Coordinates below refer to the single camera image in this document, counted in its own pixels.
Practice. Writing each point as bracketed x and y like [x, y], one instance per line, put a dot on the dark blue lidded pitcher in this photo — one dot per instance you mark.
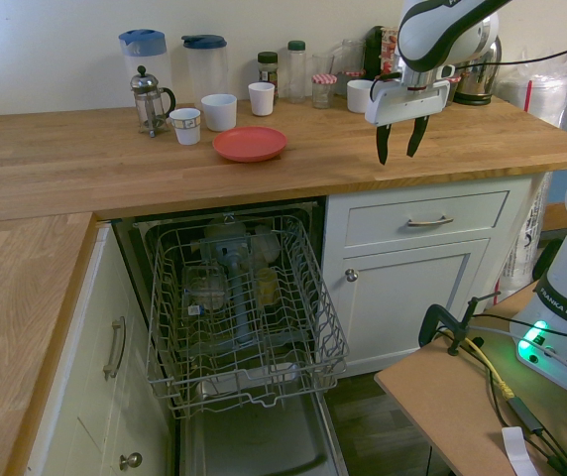
[205, 69]

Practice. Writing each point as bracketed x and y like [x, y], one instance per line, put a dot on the small white cup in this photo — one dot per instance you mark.
[261, 99]

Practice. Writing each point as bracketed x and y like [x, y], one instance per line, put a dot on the grey dishwasher spray tube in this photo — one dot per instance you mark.
[238, 297]

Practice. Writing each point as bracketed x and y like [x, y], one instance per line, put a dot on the light blue lidded pitcher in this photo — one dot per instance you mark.
[142, 54]

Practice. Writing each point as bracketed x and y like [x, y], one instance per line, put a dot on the large white cup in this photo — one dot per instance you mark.
[219, 113]

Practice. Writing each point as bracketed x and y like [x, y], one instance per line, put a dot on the red and white yoghurt cup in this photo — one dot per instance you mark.
[390, 42]
[388, 64]

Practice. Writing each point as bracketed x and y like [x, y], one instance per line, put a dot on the white paper strip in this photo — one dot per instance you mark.
[514, 446]

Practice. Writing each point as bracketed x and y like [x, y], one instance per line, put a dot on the clear glass tumbler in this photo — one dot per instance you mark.
[322, 63]

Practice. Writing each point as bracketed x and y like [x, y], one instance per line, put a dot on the cream cabinet unit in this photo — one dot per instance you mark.
[90, 396]

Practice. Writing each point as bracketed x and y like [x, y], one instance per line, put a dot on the white plastic container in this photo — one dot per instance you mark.
[266, 245]

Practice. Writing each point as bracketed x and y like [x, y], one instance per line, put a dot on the patterned paper cup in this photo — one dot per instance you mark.
[185, 126]

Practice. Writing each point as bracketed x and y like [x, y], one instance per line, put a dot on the stainless steel dishwasher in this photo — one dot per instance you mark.
[263, 446]

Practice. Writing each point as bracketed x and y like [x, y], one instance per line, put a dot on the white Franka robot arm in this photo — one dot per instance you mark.
[427, 35]

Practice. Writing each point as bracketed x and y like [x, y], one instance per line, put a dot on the round metal cabinet knob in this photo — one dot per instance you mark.
[351, 274]
[131, 461]

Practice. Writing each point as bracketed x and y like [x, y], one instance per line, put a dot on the red plastic plate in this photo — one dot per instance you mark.
[250, 144]

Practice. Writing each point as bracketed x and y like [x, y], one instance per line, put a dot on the stainless steel kettle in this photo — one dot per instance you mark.
[477, 84]

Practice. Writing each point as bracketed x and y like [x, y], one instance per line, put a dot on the clear bottle with green cap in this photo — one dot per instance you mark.
[296, 72]

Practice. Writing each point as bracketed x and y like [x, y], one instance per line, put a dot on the pale bowl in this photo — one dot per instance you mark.
[224, 230]

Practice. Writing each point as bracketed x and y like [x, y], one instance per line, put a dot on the black screw clamp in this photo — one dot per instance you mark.
[429, 317]

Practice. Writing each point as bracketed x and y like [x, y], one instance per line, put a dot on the white drawer front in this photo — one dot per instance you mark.
[387, 233]

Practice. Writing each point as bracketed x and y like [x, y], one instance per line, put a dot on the clear glass container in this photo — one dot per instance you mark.
[204, 287]

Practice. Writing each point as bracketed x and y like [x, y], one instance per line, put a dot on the white panelled cabinet door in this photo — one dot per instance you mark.
[412, 307]

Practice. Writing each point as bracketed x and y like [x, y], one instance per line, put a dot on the clear plastic wrapped roll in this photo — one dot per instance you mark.
[546, 94]

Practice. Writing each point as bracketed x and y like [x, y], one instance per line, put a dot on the white printed bag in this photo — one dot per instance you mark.
[524, 238]

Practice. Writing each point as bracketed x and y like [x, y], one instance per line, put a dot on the wide white cup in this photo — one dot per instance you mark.
[358, 96]

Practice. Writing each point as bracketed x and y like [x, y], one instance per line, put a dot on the low jar with red lid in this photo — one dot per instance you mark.
[350, 77]

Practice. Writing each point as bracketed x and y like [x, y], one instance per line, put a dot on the glass jar red checked lid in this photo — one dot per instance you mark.
[324, 91]

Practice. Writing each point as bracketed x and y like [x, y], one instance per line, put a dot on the brown fibreboard mounting board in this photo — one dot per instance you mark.
[437, 396]

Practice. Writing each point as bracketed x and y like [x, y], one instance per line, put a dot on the glass and steel French press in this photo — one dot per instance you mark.
[148, 104]

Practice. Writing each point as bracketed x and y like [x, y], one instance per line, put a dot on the jar with red checked lid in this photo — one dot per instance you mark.
[454, 84]

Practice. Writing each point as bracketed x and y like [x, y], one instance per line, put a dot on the black bottle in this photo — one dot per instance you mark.
[374, 49]

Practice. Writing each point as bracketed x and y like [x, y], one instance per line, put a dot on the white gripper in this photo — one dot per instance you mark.
[402, 104]

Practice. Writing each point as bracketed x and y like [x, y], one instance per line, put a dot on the tall clear glass jar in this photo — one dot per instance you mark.
[353, 54]

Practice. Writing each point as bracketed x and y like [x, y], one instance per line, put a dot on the yellow plastic cup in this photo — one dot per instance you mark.
[266, 287]

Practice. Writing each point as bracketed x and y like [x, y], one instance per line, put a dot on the dark lidded coffee jar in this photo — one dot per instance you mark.
[267, 69]

